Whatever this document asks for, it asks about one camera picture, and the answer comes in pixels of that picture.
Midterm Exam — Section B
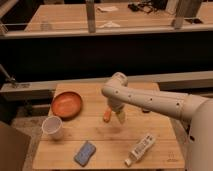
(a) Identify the white paper cup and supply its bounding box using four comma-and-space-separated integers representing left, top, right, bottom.
42, 116, 63, 140

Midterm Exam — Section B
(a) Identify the white crumpled paper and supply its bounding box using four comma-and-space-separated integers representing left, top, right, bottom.
98, 21, 121, 28

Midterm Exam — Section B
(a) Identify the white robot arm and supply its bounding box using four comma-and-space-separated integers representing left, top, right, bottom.
101, 72, 213, 171

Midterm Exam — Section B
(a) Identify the black cables bundle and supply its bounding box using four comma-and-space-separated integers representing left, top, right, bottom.
127, 0, 167, 15

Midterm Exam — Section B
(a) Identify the grey metal post right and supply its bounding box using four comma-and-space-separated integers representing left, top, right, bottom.
172, 0, 203, 29

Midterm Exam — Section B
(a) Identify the orange pepper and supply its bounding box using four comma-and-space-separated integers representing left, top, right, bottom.
103, 107, 112, 123

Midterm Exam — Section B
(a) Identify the blue sponge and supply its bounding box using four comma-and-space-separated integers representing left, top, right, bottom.
74, 141, 96, 167

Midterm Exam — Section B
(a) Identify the grey metal post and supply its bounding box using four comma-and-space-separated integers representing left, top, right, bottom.
86, 0, 96, 33
172, 0, 203, 29

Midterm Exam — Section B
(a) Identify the orange ceramic bowl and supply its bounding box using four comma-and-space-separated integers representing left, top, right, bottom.
51, 91, 83, 119

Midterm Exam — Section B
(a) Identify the clear plastic bottle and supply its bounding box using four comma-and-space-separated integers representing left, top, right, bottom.
40, 21, 51, 31

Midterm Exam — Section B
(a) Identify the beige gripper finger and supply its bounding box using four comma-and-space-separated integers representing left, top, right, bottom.
116, 110, 126, 124

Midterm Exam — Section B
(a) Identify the white plastic bottle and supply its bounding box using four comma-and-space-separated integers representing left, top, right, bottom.
124, 134, 156, 167

